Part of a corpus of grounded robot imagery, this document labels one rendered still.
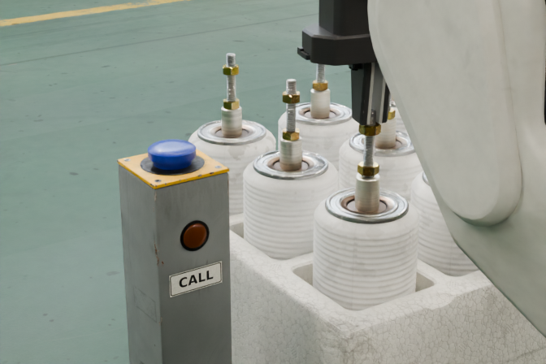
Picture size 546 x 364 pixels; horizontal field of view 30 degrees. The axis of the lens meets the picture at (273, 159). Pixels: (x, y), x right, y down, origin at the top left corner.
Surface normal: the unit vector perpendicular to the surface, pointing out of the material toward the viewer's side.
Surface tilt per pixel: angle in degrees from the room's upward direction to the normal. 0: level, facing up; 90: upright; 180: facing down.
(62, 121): 0
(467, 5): 90
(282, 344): 90
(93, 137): 0
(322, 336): 90
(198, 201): 90
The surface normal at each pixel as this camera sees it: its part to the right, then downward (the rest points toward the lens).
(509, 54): -0.82, 0.21
